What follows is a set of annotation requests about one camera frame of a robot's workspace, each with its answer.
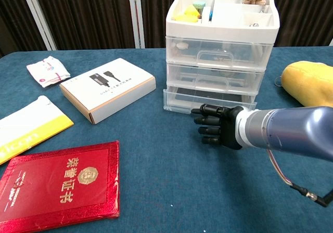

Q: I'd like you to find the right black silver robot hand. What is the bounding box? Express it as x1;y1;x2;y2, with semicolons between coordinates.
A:
191;103;245;151

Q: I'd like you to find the clear plastic drawer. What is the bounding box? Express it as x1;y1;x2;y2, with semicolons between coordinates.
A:
166;63;265;93
165;36;274;69
163;86;258;114

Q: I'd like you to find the white drawer organizer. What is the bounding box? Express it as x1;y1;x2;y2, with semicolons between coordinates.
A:
163;0;281;114

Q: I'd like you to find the white and yellow box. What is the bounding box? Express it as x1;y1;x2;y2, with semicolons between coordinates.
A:
0;95;74;165

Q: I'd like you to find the blue table cloth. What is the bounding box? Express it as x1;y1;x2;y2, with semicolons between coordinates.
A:
0;45;333;233

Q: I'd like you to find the yellow plush toy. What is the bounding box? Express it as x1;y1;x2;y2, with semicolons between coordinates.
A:
274;61;333;108

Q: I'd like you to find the white and blue tube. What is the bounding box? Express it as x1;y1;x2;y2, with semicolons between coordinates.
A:
201;6;214;24

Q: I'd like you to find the large yellow round item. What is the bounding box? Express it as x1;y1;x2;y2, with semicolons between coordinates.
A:
174;12;199;22

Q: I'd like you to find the small yellow round item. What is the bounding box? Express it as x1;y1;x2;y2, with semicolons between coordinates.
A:
185;5;201;17

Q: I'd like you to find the red honor certificate booklet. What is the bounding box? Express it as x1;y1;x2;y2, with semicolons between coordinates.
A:
0;140;121;233

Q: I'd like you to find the white pink tissue pack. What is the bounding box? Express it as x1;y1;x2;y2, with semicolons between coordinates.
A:
26;56;71;88

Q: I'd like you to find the robot arm wire harness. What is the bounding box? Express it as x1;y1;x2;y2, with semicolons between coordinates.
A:
266;148;333;208

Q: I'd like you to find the white box with cable print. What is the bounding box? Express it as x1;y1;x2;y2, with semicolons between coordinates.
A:
59;58;157;125

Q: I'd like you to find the white frame post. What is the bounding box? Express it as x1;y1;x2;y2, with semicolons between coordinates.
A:
127;0;146;49
19;0;58;51

